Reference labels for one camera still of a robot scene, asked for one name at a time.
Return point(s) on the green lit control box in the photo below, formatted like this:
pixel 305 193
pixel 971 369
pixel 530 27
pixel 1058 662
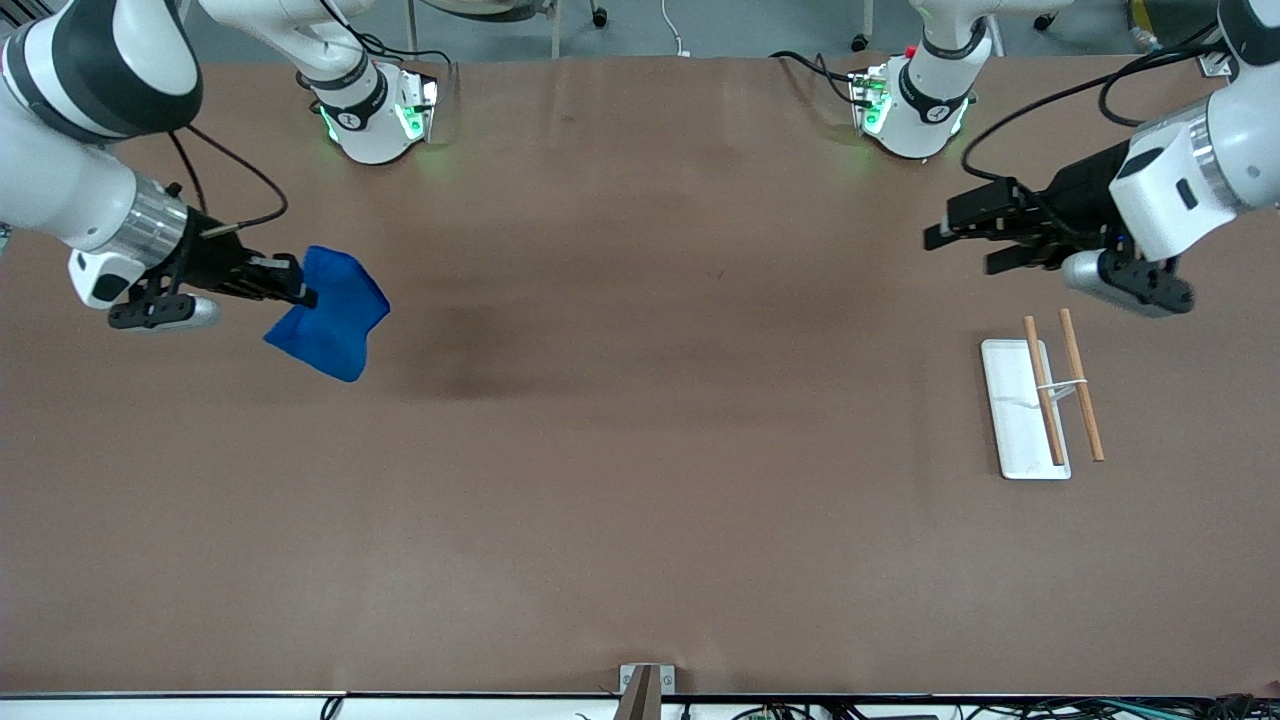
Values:
pixel 415 108
pixel 870 100

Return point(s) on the white towel rack stand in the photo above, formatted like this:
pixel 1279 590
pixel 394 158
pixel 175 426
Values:
pixel 1015 410

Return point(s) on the blue microfibre towel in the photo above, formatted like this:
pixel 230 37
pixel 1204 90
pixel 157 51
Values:
pixel 335 320

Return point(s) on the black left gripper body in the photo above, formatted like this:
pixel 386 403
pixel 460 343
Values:
pixel 1084 193

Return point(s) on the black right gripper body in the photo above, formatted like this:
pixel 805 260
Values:
pixel 213 262

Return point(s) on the grey metal mount bracket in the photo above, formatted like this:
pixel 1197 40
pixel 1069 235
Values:
pixel 645 690

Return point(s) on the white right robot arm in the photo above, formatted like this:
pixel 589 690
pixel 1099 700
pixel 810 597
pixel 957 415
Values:
pixel 70 90

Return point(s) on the wooden rack rod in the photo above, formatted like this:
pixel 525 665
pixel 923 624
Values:
pixel 1081 385
pixel 1044 390

